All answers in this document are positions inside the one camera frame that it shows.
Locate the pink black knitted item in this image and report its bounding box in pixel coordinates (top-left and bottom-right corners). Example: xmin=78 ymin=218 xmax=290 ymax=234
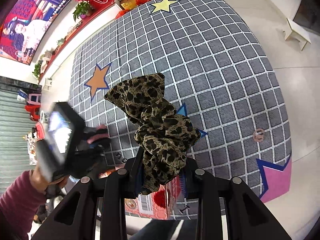
xmin=86 ymin=125 xmax=110 ymax=144

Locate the wall television screen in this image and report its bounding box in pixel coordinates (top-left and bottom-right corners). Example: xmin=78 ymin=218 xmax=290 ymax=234
xmin=1 ymin=0 xmax=70 ymax=65

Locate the operator left hand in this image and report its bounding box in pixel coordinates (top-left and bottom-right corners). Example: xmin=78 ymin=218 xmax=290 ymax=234
xmin=29 ymin=164 xmax=69 ymax=193

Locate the pink plastic stool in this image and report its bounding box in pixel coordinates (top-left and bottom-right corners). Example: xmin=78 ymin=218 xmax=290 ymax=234
xmin=27 ymin=93 xmax=42 ymax=106

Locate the grey checkered star rug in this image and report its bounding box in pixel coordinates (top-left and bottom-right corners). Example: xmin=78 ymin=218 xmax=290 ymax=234
xmin=68 ymin=0 xmax=293 ymax=221

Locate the maroon sleeved forearm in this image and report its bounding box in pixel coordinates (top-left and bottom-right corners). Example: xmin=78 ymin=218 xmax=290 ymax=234
xmin=1 ymin=171 xmax=46 ymax=239

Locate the round red side table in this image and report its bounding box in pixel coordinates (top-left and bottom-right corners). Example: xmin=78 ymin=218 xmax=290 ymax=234
xmin=27 ymin=122 xmax=45 ymax=165

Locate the red white tv cabinet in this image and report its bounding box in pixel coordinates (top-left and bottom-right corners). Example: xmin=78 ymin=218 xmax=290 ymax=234
xmin=38 ymin=0 xmax=122 ymax=86

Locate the leopard print scrunchie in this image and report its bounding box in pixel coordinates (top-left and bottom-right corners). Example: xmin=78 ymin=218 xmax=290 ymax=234
xmin=104 ymin=73 xmax=201 ymax=195

